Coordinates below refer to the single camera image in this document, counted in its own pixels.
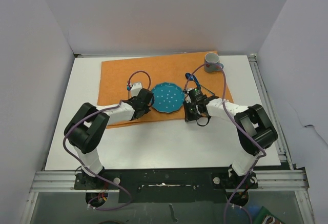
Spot orange cloth placemat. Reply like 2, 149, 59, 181
98, 52, 233, 129

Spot aluminium frame rail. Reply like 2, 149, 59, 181
22, 55, 314, 223

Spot blue white mug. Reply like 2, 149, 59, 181
204, 52, 224, 73

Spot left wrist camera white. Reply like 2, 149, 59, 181
130, 82, 143, 97

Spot blue plastic knife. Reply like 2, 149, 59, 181
199, 84, 216, 96

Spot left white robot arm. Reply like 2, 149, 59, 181
63, 88, 154, 189

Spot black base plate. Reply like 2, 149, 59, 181
74, 168, 258, 203

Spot blue polka dot plate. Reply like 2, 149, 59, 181
151, 82, 185, 114

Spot green object at corner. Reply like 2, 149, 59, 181
253, 206, 284, 224

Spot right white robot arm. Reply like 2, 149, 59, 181
183, 88, 278, 188

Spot blue plastic spoon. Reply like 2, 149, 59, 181
185, 72, 201, 89

